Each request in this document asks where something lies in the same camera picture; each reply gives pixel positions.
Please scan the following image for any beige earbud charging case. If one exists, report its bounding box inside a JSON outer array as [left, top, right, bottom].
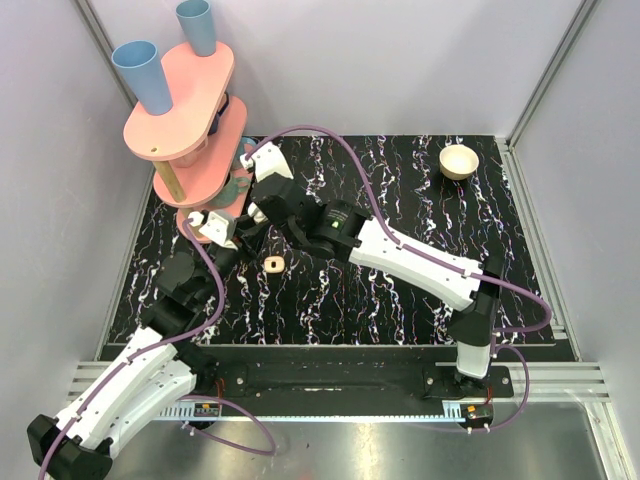
[[264, 256, 286, 274]]

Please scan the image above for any white earbud charging case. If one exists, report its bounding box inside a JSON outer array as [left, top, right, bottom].
[[247, 203, 268, 224]]

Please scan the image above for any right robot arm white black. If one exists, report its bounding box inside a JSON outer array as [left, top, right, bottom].
[[250, 173, 502, 397]]

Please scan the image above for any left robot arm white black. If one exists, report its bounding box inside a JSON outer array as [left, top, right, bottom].
[[27, 216, 268, 479]]

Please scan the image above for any teal mug on shelf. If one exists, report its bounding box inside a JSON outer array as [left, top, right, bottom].
[[210, 174, 251, 209]]

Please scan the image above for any blue mug on shelf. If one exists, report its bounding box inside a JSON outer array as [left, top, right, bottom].
[[233, 136, 257, 169]]

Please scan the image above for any pink three tier shelf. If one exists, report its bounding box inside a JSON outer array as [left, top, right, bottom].
[[123, 42, 253, 225]]

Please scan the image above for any black marbled table mat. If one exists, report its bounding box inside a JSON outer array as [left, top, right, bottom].
[[110, 133, 557, 347]]

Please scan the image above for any beige wooden bowl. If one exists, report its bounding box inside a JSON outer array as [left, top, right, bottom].
[[439, 145, 479, 181]]

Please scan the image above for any blue cup front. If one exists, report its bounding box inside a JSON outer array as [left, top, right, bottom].
[[111, 40, 173, 116]]

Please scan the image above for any blue cup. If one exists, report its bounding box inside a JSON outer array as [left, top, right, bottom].
[[111, 40, 173, 116], [175, 0, 217, 57]]

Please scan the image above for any blue cup rear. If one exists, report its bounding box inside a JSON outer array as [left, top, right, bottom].
[[175, 0, 217, 57]]

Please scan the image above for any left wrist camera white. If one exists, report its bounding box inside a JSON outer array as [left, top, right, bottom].
[[187, 210, 237, 250]]

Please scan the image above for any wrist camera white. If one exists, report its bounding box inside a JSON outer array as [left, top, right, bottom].
[[240, 142, 294, 182], [187, 210, 237, 250]]

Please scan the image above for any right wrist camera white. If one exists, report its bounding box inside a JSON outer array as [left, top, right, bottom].
[[240, 142, 294, 182]]

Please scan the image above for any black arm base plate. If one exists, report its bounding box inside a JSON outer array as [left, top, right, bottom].
[[196, 345, 515, 422]]

